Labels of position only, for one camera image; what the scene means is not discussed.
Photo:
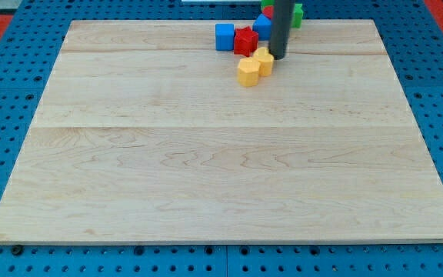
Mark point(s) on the yellow hexagon block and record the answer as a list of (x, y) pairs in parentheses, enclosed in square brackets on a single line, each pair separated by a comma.
[(248, 72)]

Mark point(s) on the yellow heart block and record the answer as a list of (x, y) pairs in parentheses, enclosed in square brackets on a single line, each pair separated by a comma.
[(266, 60)]

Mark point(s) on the light wooden board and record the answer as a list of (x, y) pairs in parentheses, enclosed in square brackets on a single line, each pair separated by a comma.
[(143, 136)]

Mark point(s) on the red star block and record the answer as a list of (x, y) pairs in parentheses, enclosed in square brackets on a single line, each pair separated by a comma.
[(245, 41)]

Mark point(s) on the blue cube block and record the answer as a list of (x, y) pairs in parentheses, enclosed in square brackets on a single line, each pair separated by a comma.
[(224, 36)]

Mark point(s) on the blue pentagon block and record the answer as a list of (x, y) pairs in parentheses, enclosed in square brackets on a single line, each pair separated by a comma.
[(262, 25)]

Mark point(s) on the red round block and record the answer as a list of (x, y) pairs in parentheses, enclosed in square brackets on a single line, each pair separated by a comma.
[(268, 11)]

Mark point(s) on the green block top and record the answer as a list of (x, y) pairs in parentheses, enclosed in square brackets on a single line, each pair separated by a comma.
[(265, 3)]

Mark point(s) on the green block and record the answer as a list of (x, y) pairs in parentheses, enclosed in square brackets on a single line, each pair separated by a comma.
[(265, 3), (298, 15)]

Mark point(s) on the green block right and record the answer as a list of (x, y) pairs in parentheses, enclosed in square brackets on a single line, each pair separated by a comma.
[(298, 15)]

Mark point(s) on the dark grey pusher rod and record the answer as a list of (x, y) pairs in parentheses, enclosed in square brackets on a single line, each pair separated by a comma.
[(280, 28)]

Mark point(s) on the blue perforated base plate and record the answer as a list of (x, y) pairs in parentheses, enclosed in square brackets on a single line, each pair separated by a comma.
[(29, 47)]

